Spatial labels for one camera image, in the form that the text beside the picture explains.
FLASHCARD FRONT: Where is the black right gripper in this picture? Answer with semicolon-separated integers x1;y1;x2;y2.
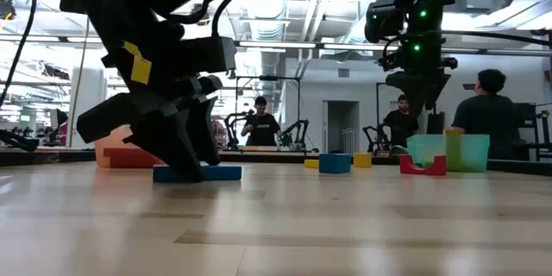
379;0;458;116

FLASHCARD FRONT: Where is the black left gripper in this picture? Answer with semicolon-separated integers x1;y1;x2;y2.
60;0;237;183

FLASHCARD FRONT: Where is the red wooden block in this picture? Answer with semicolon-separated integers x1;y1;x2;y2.
103;147;167;169
398;154;448;177

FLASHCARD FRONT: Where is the red background object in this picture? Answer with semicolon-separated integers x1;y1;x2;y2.
210;119;229;150

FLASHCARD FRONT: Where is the person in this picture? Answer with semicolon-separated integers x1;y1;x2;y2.
450;68;525;160
382;93;420;147
240;96;284;147

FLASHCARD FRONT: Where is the orange plastic bin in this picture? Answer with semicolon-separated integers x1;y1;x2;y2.
93;124;167;169

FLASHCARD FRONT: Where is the teal plastic bin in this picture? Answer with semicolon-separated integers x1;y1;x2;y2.
406;134;491;173

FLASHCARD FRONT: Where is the white column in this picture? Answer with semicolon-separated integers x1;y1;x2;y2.
68;66;109;150

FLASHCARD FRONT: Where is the black shelving rack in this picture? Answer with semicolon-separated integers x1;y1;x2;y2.
512;102;552;160

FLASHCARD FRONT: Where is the long ceiling light bar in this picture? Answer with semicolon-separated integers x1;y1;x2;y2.
0;34;552;56

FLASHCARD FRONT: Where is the black gantry frame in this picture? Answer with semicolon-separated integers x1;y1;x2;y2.
376;80;436;135
235;75;302;152

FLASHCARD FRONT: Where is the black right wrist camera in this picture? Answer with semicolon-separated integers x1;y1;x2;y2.
364;2;407;45

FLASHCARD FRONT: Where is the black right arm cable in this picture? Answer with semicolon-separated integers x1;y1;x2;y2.
442;28;552;48

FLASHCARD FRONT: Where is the yellow hanging rope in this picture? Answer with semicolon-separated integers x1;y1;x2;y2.
68;19;90;147

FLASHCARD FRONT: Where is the thin black hanging cable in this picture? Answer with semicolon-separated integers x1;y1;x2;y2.
0;0;44;109

